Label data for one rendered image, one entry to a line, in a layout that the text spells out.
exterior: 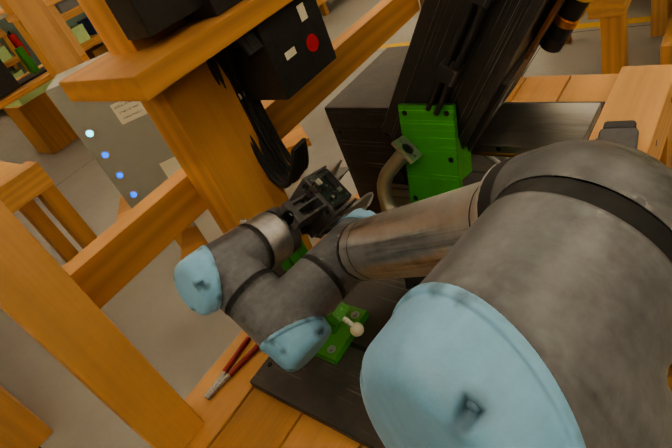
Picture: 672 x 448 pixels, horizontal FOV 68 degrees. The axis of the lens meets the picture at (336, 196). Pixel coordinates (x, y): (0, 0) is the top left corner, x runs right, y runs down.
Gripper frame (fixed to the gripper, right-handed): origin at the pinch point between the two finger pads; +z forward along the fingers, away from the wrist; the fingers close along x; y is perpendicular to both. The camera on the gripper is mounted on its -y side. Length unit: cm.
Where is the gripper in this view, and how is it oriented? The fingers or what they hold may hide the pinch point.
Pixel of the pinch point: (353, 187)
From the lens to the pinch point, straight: 85.1
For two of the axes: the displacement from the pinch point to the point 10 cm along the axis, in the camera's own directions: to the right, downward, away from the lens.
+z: 6.1, -4.0, 6.8
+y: 4.2, -5.6, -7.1
